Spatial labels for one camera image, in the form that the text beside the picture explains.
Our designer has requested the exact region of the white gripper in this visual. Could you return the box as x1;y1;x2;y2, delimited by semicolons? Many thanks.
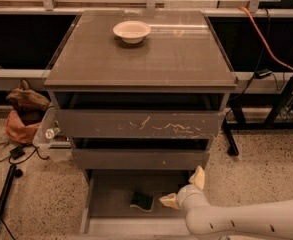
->
159;166;209;214

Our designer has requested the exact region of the white bowl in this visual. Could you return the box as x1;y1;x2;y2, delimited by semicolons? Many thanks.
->
113;21;151;44

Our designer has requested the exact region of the orange cloth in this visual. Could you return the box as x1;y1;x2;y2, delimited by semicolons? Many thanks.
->
5;110;40;144

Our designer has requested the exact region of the grey top drawer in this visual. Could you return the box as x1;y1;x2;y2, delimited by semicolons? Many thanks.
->
57;109;225;139

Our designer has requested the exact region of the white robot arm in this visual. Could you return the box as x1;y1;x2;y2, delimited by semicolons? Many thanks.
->
160;166;293;240

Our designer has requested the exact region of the grey open bottom drawer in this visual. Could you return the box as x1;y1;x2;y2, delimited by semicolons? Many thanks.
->
80;170;190;240

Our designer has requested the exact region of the orange cable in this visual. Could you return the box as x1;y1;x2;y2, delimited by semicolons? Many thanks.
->
238;5;293;73

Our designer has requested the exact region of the clear plastic bottle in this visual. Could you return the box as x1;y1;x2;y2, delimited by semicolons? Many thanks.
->
45;127;60;140

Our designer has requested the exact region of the grey middle drawer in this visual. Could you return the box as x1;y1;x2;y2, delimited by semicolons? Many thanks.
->
72;149;209;170

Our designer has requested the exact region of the black stand leg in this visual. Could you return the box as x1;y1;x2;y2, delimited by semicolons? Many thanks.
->
0;164;17;223

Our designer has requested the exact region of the grey drawer cabinet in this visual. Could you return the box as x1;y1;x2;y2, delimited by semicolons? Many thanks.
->
43;9;238;185

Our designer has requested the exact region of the clear plastic bin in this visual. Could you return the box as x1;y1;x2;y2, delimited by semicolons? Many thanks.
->
33;107;71;162

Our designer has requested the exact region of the small black floor adapter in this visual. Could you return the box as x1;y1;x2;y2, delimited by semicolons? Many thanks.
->
10;146;25;160

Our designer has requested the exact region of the black power adapter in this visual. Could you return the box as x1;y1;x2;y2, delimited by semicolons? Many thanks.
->
254;69;272;79

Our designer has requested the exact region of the green and yellow sponge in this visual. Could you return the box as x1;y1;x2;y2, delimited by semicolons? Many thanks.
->
130;192;154;212

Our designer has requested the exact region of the brown cloth bag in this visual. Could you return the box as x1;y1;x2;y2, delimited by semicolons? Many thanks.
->
6;79;50;125

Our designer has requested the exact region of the black table frame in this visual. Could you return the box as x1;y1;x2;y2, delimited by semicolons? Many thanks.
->
222;75;293;156

